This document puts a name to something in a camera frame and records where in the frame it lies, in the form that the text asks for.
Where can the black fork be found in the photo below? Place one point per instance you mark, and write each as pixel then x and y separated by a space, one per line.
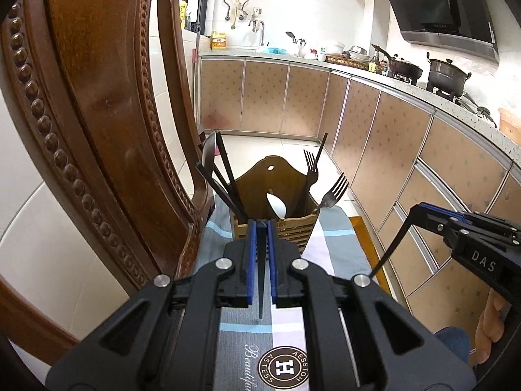
pixel 321 148

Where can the striped grey pink cloth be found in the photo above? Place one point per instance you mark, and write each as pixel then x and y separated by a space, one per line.
pixel 260 346

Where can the blue dish cloth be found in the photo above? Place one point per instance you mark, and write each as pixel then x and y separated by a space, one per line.
pixel 276 50

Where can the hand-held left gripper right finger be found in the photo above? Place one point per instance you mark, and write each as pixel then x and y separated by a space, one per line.
pixel 272 260

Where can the white bowl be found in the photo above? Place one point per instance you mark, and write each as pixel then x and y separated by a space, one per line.
pixel 336 48

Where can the person's leg in jeans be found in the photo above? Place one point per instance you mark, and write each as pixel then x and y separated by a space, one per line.
pixel 452 346

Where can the black range hood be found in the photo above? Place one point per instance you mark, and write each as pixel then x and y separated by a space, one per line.
pixel 439 0

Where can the dark sauce bottles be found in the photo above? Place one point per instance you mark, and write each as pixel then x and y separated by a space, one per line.
pixel 378 67

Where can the carved wooden chair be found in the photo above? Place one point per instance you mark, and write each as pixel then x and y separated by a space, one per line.
pixel 101 89

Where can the metal faucet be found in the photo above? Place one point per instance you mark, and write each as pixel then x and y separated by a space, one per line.
pixel 258 28

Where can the wooden utensil holder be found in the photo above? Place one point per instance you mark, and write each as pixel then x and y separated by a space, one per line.
pixel 281 179

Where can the black chopstick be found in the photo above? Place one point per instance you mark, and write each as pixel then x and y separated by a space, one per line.
pixel 259 285
pixel 215 187
pixel 230 175
pixel 390 244

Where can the black wok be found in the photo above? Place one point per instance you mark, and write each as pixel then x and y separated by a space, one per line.
pixel 403 68

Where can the person's right hand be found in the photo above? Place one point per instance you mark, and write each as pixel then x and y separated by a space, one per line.
pixel 490 326

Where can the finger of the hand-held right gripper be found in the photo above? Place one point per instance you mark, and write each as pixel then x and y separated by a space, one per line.
pixel 439 218

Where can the white plastic spoon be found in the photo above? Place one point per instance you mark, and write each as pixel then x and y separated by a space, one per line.
pixel 276 205

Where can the gas stove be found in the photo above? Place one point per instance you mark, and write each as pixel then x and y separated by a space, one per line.
pixel 474 104

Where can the woven wooden tray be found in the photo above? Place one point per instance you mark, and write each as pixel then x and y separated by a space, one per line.
pixel 348 62

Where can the orange container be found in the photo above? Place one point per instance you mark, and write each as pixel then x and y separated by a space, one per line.
pixel 511 126

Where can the metal fork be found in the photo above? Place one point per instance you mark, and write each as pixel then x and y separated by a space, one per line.
pixel 311 175
pixel 333 193

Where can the yellow oil bottle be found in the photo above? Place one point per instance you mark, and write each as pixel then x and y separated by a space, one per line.
pixel 219 41

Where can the white cup with ladles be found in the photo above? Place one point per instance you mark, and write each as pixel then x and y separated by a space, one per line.
pixel 300 49

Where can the grey cooking pot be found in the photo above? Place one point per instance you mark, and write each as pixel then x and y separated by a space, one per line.
pixel 447 75

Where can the stacked metal bowls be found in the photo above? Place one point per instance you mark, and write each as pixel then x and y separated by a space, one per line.
pixel 357 55

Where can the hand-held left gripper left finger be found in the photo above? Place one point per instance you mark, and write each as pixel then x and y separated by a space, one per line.
pixel 253 260

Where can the brown kitchen cabinets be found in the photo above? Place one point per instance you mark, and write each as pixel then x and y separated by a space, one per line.
pixel 386 130

